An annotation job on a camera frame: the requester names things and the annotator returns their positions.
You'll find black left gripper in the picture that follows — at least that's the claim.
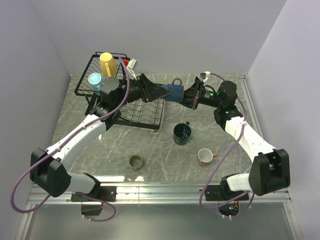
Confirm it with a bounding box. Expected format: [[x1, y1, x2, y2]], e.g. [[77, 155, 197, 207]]
[[114, 73, 172, 109]]

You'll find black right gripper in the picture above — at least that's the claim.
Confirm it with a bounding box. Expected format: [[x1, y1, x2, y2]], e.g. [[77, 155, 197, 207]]
[[172, 80, 223, 111]]

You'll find dark blue glossy mug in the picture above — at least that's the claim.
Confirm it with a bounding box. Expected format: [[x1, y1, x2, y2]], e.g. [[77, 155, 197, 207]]
[[161, 77, 184, 103]]

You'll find dark green patterned mug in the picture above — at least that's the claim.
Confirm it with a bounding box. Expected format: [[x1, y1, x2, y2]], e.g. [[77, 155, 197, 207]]
[[173, 121, 192, 145]]

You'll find yellow ceramic mug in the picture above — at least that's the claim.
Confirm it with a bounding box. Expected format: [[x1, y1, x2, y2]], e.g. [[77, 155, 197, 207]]
[[99, 52, 117, 78]]

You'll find light blue ceramic mug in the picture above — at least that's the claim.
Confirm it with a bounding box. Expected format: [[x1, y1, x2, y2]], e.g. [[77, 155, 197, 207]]
[[88, 72, 106, 96]]

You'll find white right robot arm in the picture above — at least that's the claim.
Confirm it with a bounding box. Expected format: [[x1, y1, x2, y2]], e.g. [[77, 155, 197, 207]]
[[181, 72, 291, 200]]

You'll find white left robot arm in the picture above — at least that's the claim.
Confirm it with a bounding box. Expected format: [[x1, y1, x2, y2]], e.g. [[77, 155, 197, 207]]
[[30, 74, 172, 201]]

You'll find red orange mug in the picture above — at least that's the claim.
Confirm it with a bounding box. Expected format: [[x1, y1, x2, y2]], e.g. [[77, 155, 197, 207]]
[[197, 148, 217, 166]]

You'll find olive brown small cup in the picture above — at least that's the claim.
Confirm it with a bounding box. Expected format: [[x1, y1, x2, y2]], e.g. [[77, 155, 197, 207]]
[[129, 155, 144, 171]]

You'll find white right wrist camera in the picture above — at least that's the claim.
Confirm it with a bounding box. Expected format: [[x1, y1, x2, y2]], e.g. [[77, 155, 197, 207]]
[[198, 71, 211, 83]]

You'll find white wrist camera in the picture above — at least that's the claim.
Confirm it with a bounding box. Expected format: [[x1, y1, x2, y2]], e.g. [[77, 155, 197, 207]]
[[198, 71, 211, 83], [124, 58, 138, 80]]

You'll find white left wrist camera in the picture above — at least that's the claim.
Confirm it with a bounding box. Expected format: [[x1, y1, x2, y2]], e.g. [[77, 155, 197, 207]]
[[124, 58, 138, 80]]

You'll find black wire dish rack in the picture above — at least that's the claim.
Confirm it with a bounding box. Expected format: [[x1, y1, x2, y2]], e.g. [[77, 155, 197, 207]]
[[74, 51, 164, 132]]

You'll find aluminium table edge rail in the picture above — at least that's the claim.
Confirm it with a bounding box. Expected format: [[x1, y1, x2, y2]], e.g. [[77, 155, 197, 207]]
[[239, 74, 263, 137]]

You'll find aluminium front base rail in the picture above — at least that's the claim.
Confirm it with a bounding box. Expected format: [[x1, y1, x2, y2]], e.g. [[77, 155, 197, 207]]
[[27, 182, 291, 205]]

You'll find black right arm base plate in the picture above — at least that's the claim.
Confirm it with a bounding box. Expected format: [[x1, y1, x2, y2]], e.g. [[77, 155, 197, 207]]
[[200, 184, 249, 202]]

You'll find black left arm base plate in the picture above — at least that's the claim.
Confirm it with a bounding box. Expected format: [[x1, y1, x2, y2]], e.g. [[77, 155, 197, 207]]
[[70, 186, 117, 202]]

